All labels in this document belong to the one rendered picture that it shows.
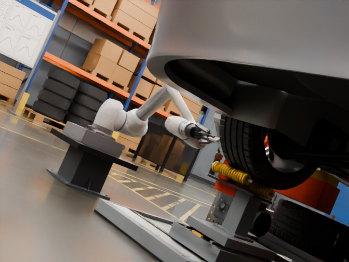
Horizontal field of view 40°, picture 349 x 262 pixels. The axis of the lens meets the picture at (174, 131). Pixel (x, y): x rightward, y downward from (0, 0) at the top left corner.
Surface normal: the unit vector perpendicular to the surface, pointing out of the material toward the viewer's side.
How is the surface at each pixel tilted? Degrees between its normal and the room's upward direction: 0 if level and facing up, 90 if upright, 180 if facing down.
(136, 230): 90
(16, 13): 90
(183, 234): 90
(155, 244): 90
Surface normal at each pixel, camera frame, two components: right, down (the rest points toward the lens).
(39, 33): 0.56, 0.21
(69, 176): -0.72, -0.35
